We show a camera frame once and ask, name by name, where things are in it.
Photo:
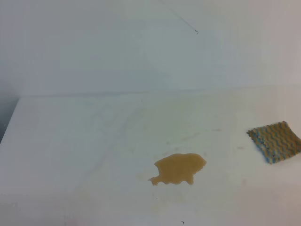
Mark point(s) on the blue and tan zigzag rag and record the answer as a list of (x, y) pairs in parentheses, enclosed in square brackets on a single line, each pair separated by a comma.
[(277, 142)]

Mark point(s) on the brown coffee spill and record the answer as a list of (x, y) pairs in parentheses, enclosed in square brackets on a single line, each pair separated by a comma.
[(178, 168)]

